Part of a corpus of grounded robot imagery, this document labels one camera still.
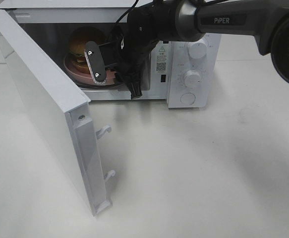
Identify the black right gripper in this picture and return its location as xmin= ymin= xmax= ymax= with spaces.
xmin=100 ymin=4 xmax=167 ymax=100

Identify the pink round plate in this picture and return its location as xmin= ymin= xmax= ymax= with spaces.
xmin=63 ymin=54 xmax=117 ymax=85

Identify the burger with lettuce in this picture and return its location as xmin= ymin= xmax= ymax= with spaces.
xmin=68 ymin=26 xmax=106 ymax=74

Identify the white microwave door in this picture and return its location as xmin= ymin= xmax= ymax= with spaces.
xmin=0 ymin=10 xmax=115 ymax=215

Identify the round white door button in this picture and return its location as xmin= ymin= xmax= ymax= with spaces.
xmin=180 ymin=93 xmax=196 ymax=105

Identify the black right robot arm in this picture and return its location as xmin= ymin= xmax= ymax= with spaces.
xmin=100 ymin=0 xmax=289 ymax=99

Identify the glass turntable plate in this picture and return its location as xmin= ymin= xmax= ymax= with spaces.
xmin=75 ymin=82 xmax=122 ymax=89

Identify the white warning label sticker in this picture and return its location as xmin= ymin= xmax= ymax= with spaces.
xmin=155 ymin=44 xmax=169 ymax=73

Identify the white microwave oven body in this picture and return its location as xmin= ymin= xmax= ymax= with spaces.
xmin=0 ymin=0 xmax=221 ymax=108

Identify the white lower timer knob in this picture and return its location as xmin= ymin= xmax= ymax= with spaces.
xmin=183 ymin=70 xmax=201 ymax=88

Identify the white upper power knob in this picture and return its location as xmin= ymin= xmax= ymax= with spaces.
xmin=187 ymin=38 xmax=208 ymax=60

